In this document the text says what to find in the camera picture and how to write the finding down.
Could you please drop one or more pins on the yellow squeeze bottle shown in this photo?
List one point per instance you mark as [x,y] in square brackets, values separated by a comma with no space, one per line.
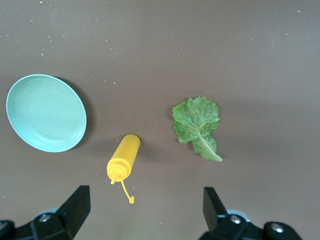
[125,155]

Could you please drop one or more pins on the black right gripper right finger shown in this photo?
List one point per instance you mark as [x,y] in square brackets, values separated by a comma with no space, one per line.
[225,227]

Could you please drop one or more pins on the light green plate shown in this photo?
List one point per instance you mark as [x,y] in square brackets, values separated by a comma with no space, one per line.
[45,112]

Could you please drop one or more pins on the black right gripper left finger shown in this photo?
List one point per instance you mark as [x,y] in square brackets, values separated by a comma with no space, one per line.
[67,220]

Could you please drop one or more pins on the green lettuce leaf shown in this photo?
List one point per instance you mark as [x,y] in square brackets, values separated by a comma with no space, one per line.
[195,120]

